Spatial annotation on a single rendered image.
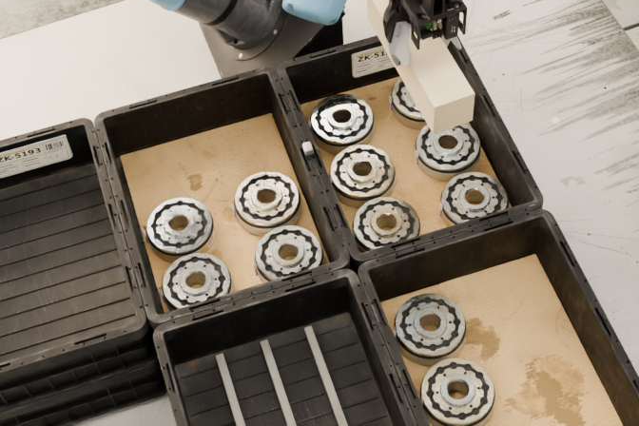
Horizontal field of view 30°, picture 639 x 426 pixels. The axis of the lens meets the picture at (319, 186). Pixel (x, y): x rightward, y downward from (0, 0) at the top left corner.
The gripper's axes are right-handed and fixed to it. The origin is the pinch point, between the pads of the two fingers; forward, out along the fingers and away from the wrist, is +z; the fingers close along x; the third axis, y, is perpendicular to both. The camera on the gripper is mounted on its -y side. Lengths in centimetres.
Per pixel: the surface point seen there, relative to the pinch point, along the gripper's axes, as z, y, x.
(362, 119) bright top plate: 22.7, -7.6, -6.0
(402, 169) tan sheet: 25.9, 2.1, -3.1
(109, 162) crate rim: 17, -12, -47
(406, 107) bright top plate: 22.9, -7.1, 1.5
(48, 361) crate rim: 17, 18, -64
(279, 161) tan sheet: 25.9, -7.4, -20.8
